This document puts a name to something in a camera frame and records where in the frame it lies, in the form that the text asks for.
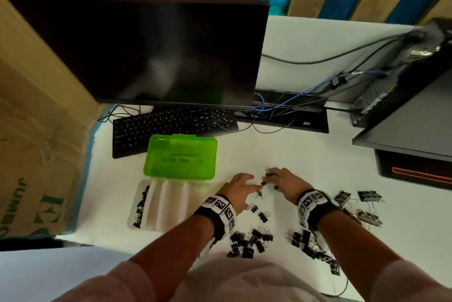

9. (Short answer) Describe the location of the person's left hand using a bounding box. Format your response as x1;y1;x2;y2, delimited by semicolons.
216;172;264;216

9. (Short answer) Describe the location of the person's right hand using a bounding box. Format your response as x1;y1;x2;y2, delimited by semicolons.
265;167;314;206

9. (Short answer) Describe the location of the pile of small black binder clips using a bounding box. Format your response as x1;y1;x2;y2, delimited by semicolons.
131;170;280;260

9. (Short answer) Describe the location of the person's left forearm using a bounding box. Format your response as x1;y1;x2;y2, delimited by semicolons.
129;213;214;295

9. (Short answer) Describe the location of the person's right forearm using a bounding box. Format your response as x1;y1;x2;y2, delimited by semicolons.
316;212;403;292

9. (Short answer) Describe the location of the person's light pink shirt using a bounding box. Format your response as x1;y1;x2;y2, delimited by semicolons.
53;234;452;302

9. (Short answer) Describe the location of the brown cardboard box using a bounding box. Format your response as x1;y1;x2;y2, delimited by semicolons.
0;0;106;241

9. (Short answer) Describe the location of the black keyboard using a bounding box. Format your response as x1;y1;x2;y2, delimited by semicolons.
112;107;238;159

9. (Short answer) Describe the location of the black red-striped monitor stand base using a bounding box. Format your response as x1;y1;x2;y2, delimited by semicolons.
374;148;452;191

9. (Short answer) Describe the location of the black computer monitor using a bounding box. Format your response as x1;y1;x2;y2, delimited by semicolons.
7;0;271;108
352;69;452;163

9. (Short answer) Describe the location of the black mini desktop computer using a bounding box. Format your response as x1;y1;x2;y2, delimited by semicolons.
349;17;452;128

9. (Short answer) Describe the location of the white desk divider panel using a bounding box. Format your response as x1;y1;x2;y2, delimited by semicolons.
256;16;416;103

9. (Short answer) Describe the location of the white side partition panel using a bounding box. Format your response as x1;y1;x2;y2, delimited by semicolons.
0;247;135;302

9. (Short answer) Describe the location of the black desk cable tray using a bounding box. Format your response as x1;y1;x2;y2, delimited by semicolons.
234;89;330;134

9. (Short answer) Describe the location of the blue network cable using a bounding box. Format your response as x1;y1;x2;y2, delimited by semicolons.
252;71;386;114

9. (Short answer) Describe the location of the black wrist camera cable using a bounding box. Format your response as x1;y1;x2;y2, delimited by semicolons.
321;277;350;297

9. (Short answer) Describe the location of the thin black keyboard cable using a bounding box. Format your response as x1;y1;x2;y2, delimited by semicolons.
98;104;142;123

